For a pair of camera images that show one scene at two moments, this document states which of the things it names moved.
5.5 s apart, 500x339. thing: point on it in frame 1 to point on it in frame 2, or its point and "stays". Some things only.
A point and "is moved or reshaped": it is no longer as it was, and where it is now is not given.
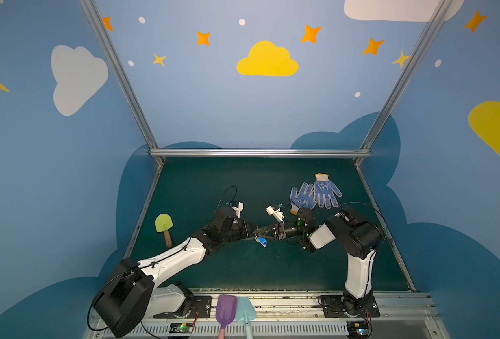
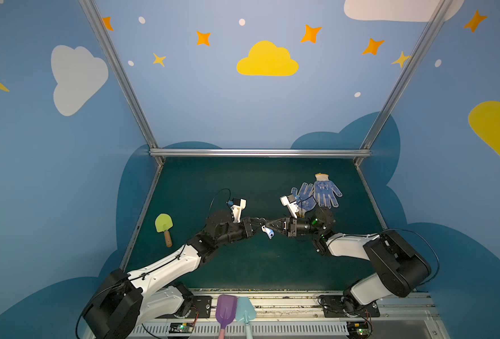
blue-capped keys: x=262 y=240 is moved or reshaped
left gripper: x=241 y=227 stays
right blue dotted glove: x=324 y=191 stays
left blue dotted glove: x=305 y=198 stays
